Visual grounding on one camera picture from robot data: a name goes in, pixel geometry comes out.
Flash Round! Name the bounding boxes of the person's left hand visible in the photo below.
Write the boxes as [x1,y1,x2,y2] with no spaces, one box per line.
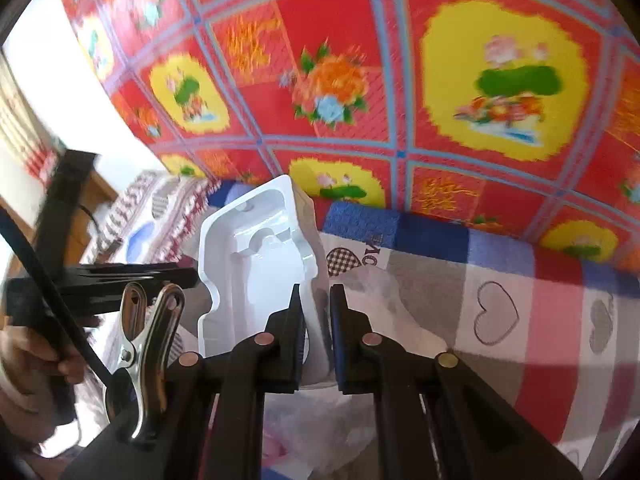
[0,327,87,396]

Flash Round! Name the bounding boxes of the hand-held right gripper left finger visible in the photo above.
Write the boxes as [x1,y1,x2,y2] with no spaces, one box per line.
[62,284,308,480]

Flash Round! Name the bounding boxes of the patterned curtain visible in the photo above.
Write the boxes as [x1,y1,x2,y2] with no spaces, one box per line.
[0,52,63,183]

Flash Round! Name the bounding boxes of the red floral cloth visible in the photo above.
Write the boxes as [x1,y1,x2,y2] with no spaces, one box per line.
[50,0,640,273]

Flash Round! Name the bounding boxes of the white plastic tray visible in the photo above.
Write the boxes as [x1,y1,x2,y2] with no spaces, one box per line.
[196,174,333,391]

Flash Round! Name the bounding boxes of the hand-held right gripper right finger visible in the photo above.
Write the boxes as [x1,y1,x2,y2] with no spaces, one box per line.
[330,284,583,480]

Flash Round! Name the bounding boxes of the patchwork heart bedsheet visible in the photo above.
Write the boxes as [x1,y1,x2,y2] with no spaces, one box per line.
[82,170,640,480]

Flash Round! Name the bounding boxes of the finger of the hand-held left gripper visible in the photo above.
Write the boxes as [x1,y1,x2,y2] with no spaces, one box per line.
[75,261,198,282]
[75,275,199,296]

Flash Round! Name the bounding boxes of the metal spring clamp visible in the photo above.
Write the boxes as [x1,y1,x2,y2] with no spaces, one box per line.
[106,281,187,448]

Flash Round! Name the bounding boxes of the wooden bedside desk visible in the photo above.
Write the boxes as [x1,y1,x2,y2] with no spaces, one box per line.
[70,170,123,266]

